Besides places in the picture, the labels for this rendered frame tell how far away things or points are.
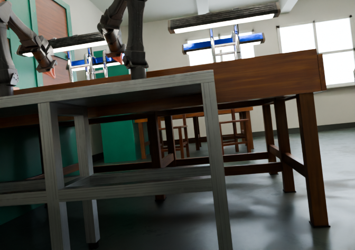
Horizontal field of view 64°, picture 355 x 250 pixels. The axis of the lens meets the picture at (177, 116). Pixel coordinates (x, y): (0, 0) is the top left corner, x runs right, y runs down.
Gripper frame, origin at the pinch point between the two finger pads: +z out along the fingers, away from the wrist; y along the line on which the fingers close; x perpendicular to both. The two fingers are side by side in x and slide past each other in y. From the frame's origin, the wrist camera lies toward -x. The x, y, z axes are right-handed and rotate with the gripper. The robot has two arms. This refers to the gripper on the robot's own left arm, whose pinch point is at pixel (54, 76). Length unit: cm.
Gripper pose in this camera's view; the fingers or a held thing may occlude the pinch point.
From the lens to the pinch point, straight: 180.6
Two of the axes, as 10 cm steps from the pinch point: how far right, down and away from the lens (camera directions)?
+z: 1.9, 6.6, 7.3
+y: -9.8, 1.1, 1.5
